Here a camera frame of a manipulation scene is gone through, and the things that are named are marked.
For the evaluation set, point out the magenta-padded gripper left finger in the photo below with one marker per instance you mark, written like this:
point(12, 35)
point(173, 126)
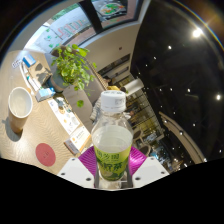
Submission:
point(75, 170)

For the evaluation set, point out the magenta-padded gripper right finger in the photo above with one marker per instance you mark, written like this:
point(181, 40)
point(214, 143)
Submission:
point(148, 170)

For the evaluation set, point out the clear bottle with green label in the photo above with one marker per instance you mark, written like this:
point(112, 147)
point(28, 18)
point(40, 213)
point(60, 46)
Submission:
point(111, 140)

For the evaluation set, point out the flat round red coaster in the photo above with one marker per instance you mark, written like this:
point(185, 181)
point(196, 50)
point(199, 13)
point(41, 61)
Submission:
point(45, 154)

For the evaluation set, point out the white orange box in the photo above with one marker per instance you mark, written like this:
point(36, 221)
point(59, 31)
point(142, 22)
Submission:
point(71, 123)

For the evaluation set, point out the grey white zigzag cushion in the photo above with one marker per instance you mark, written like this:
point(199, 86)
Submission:
point(95, 111)

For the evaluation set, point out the small light blue box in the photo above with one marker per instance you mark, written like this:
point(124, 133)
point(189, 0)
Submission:
point(45, 94)

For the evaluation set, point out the brown paper cup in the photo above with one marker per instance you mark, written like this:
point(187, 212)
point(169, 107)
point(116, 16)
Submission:
point(20, 103)

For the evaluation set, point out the person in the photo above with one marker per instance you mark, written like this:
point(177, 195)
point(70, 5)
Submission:
point(113, 88)

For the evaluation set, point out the green potted plant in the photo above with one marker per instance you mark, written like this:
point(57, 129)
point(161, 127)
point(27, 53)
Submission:
point(71, 66)

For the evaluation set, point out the blue white flat box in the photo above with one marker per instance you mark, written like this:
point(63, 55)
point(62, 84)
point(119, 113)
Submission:
point(29, 60)

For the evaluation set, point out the pill blister pack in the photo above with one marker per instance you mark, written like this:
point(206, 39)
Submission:
point(16, 63)

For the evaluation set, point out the window with coloured decals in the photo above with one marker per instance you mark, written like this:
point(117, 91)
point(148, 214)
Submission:
point(66, 30)

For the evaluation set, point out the group of ceiling lights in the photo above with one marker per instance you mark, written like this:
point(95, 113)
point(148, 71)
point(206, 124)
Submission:
point(197, 32)

